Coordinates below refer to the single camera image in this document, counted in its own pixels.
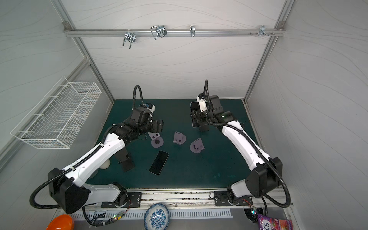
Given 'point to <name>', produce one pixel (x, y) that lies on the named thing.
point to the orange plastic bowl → (61, 222)
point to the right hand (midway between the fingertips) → (198, 109)
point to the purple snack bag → (267, 223)
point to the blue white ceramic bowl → (156, 217)
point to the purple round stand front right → (197, 146)
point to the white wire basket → (58, 119)
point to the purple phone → (194, 106)
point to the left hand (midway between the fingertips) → (159, 120)
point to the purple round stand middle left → (157, 141)
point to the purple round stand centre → (179, 138)
